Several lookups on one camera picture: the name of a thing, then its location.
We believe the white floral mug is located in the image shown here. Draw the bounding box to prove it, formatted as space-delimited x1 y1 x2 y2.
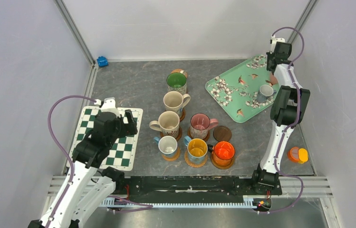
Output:
149 111 180 138

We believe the blue patterned mug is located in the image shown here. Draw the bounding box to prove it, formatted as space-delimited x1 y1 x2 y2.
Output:
154 136 178 154

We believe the light orange wooden coaster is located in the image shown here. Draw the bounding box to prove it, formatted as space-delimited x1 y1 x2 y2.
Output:
162 148 181 162

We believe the brown wooden saucer coaster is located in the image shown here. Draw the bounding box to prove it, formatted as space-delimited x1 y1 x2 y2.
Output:
160 127 182 141
187 129 210 142
180 108 186 122

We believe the large cream mug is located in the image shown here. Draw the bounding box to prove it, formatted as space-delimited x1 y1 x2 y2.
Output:
163 91 191 117

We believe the green inside mug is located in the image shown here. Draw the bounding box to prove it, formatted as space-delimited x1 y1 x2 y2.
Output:
166 72 187 95

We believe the yellow inside mug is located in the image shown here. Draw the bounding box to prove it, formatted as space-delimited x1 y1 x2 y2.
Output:
184 136 208 163

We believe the pink patterned mug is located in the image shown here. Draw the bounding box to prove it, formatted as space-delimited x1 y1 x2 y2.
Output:
189 113 219 140

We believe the woven rattan coaster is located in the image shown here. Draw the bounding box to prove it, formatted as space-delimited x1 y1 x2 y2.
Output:
184 151 208 168

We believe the light cork coaster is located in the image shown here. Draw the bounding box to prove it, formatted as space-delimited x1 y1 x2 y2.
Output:
171 68 188 78

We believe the dark walnut wooden coaster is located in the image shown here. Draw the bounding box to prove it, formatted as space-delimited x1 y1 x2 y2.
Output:
213 125 232 142

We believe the orange mug black handle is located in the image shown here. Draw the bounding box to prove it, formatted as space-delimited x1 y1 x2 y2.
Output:
207 141 235 160

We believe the brown ridged wooden coaster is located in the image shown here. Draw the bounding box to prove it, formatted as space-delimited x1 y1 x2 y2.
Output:
211 154 235 170

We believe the pink white mug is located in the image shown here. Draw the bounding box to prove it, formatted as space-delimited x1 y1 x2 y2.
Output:
269 73 278 85

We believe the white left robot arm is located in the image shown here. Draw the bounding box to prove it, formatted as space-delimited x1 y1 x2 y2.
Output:
29 109 138 228

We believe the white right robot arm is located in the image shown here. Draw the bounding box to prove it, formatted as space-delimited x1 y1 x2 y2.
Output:
250 38 310 194

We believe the green white chessboard mat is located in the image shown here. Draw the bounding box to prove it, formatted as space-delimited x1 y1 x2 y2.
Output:
69 106 139 171

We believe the small white blue mug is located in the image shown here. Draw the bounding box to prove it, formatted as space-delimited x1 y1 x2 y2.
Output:
256 85 277 103

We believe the mint green floral tray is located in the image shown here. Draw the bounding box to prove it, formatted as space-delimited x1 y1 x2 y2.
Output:
205 54 280 123

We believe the blue toy block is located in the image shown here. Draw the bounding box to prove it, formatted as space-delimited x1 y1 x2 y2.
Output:
96 56 108 67

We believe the orange yellow small container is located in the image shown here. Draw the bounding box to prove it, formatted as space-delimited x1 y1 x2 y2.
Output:
287 147 309 164

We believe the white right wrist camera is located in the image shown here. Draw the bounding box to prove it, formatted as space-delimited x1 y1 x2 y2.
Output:
269 36 286 54

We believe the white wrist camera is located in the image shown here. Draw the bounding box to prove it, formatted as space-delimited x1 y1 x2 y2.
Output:
100 97 120 117
269 36 286 54

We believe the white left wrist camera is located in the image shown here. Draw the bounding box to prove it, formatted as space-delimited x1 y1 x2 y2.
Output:
100 97 120 117

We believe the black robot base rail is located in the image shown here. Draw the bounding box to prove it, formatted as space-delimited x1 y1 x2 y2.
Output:
112 176 282 204

